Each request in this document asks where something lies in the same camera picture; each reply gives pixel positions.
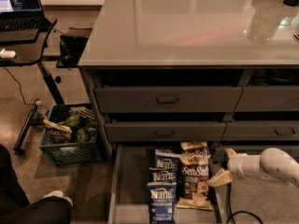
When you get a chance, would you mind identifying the grey cabinet frame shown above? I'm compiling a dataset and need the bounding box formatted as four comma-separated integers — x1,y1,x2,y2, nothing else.
80,67,299,153

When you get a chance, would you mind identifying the black power cable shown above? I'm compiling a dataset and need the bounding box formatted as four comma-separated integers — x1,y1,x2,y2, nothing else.
221,161,264,224

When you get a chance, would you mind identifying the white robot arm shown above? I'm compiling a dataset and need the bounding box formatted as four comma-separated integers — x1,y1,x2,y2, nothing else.
207,147,299,188

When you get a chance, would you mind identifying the top right grey drawer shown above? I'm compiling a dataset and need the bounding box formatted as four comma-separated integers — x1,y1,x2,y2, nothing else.
235,86,299,112

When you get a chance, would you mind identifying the front blue kettle chip bag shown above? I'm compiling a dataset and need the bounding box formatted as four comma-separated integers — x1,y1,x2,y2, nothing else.
148,182,177,224

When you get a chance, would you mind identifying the open bottom left drawer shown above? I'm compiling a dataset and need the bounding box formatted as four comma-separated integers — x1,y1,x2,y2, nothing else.
107,143,226,224

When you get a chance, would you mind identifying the black laptop stand desk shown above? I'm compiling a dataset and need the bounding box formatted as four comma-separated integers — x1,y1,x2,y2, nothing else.
0,14,65,157

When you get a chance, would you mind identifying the top left grey drawer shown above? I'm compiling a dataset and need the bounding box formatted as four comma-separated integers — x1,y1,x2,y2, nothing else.
94,86,242,113

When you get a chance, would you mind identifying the black device on stool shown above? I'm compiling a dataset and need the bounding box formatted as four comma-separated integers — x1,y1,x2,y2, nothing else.
56,27,93,68

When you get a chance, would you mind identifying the thin black floor cable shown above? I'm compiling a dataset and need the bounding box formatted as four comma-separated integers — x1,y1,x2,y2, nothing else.
2,66,35,106

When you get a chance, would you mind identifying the person's dark trouser leg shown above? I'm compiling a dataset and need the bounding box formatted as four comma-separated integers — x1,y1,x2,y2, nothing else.
0,145,72,224

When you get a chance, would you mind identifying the white shoe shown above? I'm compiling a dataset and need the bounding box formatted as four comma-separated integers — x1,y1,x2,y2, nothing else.
42,190,73,207

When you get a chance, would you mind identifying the black laptop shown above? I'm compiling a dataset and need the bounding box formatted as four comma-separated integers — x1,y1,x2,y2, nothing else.
0,0,44,32

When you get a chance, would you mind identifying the green chip bag in crate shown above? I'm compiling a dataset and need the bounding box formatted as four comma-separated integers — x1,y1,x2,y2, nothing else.
64,113,97,143

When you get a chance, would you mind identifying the rear blue kettle chip bag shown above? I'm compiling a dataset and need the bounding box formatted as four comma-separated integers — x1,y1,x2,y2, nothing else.
153,149,180,169

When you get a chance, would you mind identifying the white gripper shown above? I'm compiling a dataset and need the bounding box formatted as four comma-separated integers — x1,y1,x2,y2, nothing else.
207,147,263,188

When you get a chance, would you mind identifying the green plastic crate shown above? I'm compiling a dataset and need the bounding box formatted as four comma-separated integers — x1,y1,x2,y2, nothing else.
39,104,105,167

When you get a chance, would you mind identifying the brown chip bag in crate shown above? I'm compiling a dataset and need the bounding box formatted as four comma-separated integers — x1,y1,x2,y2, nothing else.
43,119,73,144

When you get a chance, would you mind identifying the brown sea salt chip bag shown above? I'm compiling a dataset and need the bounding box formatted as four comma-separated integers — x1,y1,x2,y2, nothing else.
177,155,211,210
180,142,208,156

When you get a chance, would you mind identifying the blue kettle chip bag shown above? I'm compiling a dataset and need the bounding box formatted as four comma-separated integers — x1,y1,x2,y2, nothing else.
153,149,180,169
148,182,177,224
149,168,177,183

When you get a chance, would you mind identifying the middle right grey drawer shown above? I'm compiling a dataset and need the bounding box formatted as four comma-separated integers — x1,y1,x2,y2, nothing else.
221,120,299,141

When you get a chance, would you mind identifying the middle left grey drawer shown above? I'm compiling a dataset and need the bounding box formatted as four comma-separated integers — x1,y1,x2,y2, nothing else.
105,121,226,142

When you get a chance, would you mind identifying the middle blue kettle chip bag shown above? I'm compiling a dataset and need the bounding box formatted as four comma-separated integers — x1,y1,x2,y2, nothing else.
149,168,177,183

